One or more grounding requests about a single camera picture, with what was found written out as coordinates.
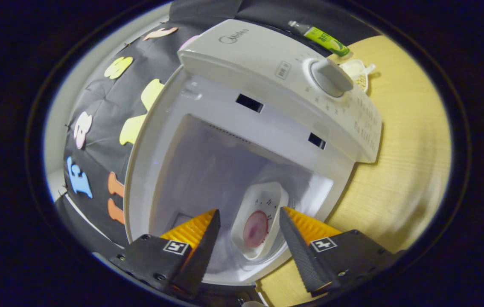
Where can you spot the green label drink bottle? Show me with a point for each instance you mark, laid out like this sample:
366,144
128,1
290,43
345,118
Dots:
325,40

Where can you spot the pink meat slice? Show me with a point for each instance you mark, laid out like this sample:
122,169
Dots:
255,228

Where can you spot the white rectangular food plate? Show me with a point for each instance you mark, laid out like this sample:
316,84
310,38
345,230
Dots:
263,196

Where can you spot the white microwave oven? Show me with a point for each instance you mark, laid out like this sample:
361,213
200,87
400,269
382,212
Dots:
267,55

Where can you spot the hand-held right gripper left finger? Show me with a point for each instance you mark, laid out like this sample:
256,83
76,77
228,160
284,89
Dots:
201,256

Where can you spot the white divided bean dish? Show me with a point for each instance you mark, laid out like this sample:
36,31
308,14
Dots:
359,74

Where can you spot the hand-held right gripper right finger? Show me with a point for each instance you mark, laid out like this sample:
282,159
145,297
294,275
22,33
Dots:
299,256

